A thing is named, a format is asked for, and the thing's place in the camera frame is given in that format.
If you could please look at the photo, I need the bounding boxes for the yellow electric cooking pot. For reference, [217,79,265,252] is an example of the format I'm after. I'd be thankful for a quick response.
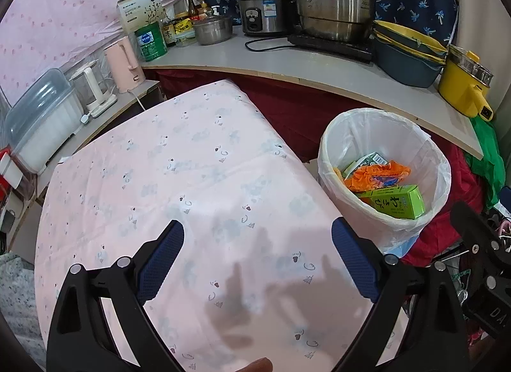
[438,45,496,121]

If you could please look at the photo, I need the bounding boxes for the pink electric kettle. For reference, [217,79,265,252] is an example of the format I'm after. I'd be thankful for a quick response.
[104,35,145,93]

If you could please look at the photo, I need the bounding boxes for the red white plastic box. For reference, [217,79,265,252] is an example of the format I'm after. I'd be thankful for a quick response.
[0,147,25,199]

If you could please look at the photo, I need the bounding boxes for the white glass kettle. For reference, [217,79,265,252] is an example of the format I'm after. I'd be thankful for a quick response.
[70,59,118,118]

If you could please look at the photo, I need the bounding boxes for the small steel lidded pot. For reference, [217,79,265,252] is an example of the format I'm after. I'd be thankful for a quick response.
[193,14,234,46]

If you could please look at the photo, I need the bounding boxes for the green cardboard box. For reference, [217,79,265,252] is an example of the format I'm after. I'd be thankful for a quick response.
[356,184,426,220]

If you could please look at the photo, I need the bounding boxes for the black power cable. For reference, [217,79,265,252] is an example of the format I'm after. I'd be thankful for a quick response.
[244,36,290,52]

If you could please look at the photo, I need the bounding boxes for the beige carton box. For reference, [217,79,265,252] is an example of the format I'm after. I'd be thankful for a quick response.
[117,0,164,33]

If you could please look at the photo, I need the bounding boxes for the grey speckled cloth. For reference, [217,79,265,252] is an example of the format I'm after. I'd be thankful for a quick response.
[0,252,42,357]

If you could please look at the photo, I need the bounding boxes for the yellow label jar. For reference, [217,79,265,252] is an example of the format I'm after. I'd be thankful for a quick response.
[173,12,193,36]

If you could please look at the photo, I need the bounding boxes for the pink dotted curtain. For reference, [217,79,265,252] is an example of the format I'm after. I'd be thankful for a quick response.
[0,0,196,93]

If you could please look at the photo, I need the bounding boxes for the yellow green food bag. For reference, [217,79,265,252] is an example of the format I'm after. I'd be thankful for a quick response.
[340,151,391,181]

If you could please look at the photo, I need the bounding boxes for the black induction cooktop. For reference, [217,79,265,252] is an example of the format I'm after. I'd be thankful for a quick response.
[286,32,376,63]

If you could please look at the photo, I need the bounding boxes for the orange snack wrapper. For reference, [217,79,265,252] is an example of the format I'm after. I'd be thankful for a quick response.
[342,159,413,194]

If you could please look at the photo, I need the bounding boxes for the light blue plastic bag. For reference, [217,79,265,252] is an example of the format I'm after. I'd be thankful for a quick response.
[381,236,418,257]

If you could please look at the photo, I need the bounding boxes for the green tin can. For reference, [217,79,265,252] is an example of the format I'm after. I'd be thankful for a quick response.
[133,22,168,63]

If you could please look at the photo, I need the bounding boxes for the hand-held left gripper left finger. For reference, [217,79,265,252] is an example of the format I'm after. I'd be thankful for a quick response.
[47,219,185,372]

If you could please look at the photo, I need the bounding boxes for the person's left hand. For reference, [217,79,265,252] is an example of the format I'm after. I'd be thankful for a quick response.
[235,357,275,372]

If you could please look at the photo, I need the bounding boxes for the green plastic bag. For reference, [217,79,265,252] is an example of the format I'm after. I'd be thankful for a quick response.
[467,116,507,210]

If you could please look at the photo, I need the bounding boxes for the dark red cloth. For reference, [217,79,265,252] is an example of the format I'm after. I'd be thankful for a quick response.
[154,67,485,267]

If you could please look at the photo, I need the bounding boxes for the dark sauce bottle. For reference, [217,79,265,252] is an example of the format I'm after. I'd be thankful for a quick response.
[162,16,176,47]

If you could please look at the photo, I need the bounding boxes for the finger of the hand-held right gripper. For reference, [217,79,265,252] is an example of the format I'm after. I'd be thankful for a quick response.
[450,201,511,277]

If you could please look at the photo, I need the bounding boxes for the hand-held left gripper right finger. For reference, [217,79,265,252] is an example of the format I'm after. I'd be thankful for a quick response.
[331,217,469,372]

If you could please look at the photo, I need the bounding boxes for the large steel steamer pot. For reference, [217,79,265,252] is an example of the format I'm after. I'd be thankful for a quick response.
[279,0,391,43]

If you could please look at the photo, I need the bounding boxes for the steel rice cooker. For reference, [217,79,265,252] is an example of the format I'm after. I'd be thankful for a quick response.
[235,0,298,37]

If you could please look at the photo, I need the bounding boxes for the pink trash bin white liner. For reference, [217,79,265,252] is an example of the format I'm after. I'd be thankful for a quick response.
[318,107,453,257]

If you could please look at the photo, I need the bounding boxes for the blue yellow plastic basin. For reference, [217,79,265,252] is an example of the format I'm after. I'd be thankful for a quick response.
[373,19,448,89]
[374,19,448,65]

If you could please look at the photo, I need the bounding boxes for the beige curtain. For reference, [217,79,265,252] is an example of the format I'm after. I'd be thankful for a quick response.
[441,0,511,125]

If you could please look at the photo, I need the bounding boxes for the white container clear lid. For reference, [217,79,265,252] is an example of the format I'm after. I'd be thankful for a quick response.
[4,68,84,176]

